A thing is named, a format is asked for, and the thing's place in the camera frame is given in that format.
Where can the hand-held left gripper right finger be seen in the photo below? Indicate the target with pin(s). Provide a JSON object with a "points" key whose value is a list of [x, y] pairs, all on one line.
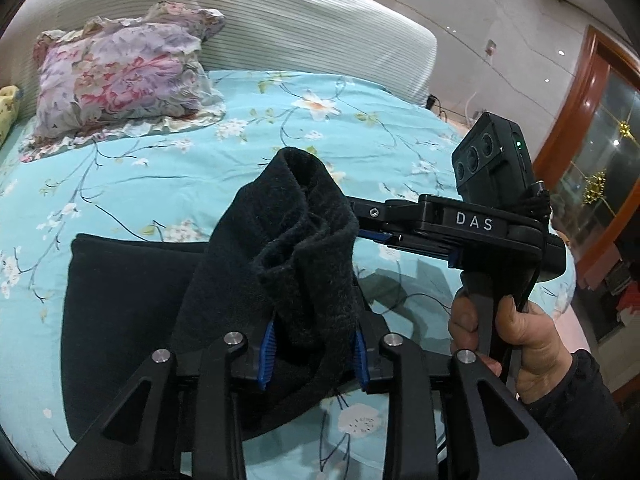
{"points": [[361, 360]]}

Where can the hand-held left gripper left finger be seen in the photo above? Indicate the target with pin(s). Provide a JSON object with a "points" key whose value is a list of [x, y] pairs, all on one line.
{"points": [[267, 355]]}

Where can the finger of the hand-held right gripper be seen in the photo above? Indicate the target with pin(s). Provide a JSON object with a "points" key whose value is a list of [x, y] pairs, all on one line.
{"points": [[372, 211], [380, 236]]}

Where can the black pants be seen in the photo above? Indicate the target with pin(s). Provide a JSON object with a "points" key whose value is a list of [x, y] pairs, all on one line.
{"points": [[310, 280]]}

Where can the person's right forearm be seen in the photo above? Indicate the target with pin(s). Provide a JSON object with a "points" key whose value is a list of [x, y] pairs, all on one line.
{"points": [[580, 420]]}

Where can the person's right hand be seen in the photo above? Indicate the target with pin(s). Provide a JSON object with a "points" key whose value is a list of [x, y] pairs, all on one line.
{"points": [[540, 340]]}

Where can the gold flower ornament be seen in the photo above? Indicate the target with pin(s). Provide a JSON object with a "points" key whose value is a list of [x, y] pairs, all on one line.
{"points": [[595, 182], [624, 129]]}

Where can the wooden glass door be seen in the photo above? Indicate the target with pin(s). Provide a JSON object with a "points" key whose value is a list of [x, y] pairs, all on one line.
{"points": [[580, 90]]}

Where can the white ribbed headboard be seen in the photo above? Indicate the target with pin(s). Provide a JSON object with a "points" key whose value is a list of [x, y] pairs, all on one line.
{"points": [[300, 35]]}

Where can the teal floral bed sheet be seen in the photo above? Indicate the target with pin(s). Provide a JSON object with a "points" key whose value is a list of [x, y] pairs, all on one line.
{"points": [[150, 185]]}

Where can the beige floral pillow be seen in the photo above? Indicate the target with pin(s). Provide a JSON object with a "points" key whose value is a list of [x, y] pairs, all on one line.
{"points": [[190, 20]]}

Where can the purple floral pillow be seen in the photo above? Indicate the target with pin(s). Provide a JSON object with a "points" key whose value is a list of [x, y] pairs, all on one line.
{"points": [[120, 80]]}

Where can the yellow patterned pillow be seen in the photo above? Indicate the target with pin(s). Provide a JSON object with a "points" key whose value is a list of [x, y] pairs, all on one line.
{"points": [[7, 110]]}

